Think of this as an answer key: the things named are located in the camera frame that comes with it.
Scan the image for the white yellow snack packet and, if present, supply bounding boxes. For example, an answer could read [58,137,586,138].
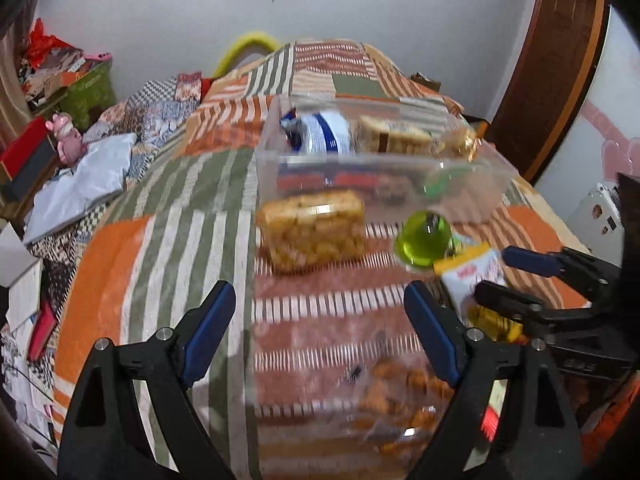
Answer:
[434,243,523,344]

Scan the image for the toasted bread slice pack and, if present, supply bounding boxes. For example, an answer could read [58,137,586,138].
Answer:
[352,115,435,155]

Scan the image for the clear bag fried snacks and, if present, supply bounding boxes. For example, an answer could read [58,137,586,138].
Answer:
[342,356,454,464]

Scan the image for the white appliance with stickers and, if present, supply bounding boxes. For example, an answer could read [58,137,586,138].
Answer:
[566,183,624,263]

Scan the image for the clear plastic storage box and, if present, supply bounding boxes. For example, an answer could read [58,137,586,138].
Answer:
[255,94,516,223]

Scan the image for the orange wrapped cake pack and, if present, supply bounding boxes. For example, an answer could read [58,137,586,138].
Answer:
[256,190,366,274]

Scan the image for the patchwork orange green blanket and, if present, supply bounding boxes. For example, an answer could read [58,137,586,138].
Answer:
[52,39,591,480]

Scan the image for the brown wooden door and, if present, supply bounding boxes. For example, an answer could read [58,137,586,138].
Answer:
[487,0,610,184]

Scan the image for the brown cardboard box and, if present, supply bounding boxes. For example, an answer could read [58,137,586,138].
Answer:
[410,73,442,92]

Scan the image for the blue white snack packet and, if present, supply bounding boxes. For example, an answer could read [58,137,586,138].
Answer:
[280,110,352,154]

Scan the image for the white plastic bag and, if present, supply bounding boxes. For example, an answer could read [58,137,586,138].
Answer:
[23,133,137,244]

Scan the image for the red and grey box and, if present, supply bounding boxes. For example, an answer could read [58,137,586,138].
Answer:
[1,117,58,203]

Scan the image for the pink plush toy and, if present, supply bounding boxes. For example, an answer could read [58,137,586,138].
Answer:
[46,113,87,167]

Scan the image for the checkered quilt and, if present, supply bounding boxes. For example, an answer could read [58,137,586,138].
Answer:
[82,72,206,188]

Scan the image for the yellow hoop headboard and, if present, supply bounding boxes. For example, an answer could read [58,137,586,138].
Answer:
[212,30,281,79]

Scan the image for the green storage box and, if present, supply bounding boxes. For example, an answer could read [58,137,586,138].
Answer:
[53,61,116,133]

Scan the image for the red gift bag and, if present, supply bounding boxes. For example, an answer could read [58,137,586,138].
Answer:
[24,18,74,70]

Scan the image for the striped pink curtain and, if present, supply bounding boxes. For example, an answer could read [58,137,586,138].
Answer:
[0,0,38,150]

